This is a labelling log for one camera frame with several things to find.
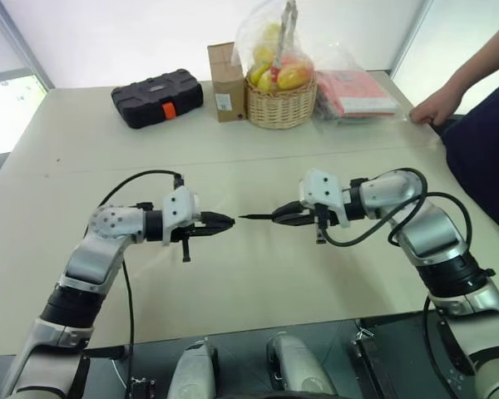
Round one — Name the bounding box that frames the brown cardboard box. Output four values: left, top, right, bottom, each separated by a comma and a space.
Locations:
206, 41, 248, 124

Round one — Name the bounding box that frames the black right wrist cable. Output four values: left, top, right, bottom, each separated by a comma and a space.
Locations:
315, 167, 472, 251

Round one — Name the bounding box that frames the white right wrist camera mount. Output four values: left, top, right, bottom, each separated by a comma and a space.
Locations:
297, 167, 353, 229

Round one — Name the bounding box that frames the person's bare hand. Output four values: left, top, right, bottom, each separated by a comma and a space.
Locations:
410, 88, 459, 126

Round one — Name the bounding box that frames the black base panel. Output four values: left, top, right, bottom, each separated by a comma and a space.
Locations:
352, 312, 486, 399

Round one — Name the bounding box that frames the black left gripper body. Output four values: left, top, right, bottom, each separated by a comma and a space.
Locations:
170, 223, 205, 264

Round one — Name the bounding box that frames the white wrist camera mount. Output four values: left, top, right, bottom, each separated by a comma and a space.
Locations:
161, 185, 202, 247
297, 167, 353, 229

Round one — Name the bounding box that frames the clear plastic bag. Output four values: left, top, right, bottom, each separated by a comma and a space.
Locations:
234, 0, 317, 92

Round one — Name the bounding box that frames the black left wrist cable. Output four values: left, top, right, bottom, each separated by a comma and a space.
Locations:
96, 170, 186, 209

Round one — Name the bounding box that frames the pale yellow fruit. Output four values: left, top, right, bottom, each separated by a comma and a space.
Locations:
253, 22, 282, 47

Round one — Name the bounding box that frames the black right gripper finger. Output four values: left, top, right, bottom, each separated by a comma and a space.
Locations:
272, 200, 314, 219
274, 212, 316, 228

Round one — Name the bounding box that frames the silver right robot leg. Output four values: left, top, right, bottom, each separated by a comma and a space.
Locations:
265, 332, 336, 399

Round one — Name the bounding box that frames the woven wicker basket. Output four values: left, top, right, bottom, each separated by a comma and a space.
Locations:
244, 68, 319, 131

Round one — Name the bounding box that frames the thin black hanging cable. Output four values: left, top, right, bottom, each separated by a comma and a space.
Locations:
120, 248, 136, 399

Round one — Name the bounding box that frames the silver left robot leg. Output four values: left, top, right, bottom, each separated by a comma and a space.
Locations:
166, 339, 218, 399

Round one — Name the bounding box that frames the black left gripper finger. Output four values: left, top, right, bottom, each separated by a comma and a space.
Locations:
199, 211, 236, 225
194, 222, 235, 239

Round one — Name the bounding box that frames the red and yellow fruit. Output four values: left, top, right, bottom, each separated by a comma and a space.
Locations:
276, 61, 314, 91

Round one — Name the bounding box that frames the black tool case orange latch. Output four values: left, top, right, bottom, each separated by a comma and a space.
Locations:
110, 68, 205, 130

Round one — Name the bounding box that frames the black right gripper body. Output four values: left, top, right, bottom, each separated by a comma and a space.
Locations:
314, 203, 346, 244

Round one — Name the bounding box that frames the silver robot leg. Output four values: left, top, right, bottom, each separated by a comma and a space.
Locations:
265, 332, 336, 399
166, 339, 218, 399

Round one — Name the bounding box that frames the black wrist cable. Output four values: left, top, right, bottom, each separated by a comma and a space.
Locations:
96, 170, 186, 209
315, 167, 472, 251

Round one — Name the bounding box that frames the person's dark blue clothing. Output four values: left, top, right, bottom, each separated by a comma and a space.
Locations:
442, 76, 499, 247

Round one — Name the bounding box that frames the grey window frame post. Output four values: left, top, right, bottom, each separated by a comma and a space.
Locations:
0, 0, 56, 91

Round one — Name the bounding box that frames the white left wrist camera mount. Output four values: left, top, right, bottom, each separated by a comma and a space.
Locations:
161, 185, 202, 247

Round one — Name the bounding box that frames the pink packet in plastic wrap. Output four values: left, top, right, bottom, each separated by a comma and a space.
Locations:
314, 69, 398, 122

